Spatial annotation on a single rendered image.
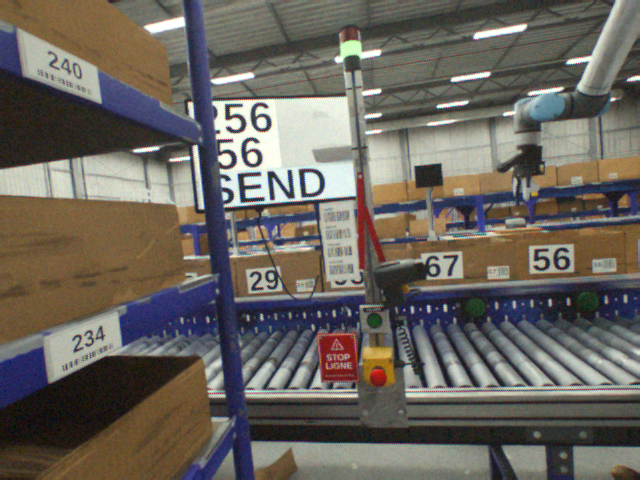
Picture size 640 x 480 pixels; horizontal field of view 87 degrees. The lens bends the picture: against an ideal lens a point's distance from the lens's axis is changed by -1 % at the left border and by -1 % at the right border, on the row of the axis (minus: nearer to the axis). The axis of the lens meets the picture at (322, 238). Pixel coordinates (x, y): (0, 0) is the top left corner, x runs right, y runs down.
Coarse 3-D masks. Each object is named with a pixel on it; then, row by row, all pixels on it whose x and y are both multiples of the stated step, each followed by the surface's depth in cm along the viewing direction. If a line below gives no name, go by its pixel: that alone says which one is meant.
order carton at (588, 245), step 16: (512, 240) 135; (528, 240) 133; (544, 240) 132; (560, 240) 131; (576, 240) 130; (592, 240) 129; (608, 240) 128; (528, 256) 133; (576, 256) 130; (592, 256) 129; (608, 256) 128; (624, 256) 128; (528, 272) 134; (576, 272) 131; (592, 272) 130; (608, 272) 129; (624, 272) 128
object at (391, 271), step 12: (384, 264) 79; (396, 264) 77; (408, 264) 77; (420, 264) 76; (384, 276) 77; (396, 276) 77; (408, 276) 76; (420, 276) 76; (384, 288) 79; (396, 288) 79; (396, 300) 79
